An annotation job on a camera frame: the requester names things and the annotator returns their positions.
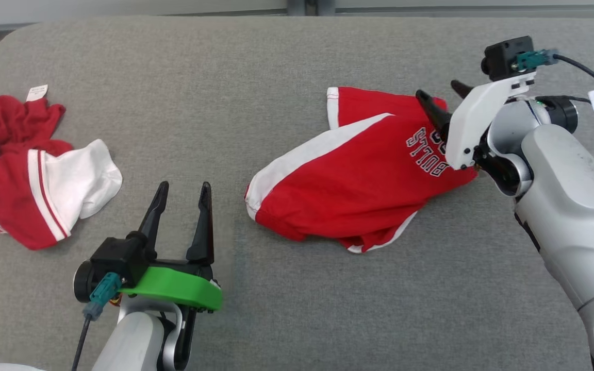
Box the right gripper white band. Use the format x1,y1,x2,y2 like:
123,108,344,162
415,72,537,171

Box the right arm cable teal plug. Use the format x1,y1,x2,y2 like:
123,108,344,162
515,49,594,182

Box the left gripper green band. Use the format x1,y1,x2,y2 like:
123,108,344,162
119,181,223,313

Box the left arm cable teal plug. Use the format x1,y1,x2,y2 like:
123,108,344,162
71,273,123,371

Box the arm cable teal plug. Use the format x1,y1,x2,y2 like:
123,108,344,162
71,273,123,371
515,49,594,182

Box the red white Bulls shorts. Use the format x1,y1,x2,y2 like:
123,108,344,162
244,87,479,254

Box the red white Bulls jersey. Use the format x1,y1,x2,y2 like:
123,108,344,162
0,84,123,251

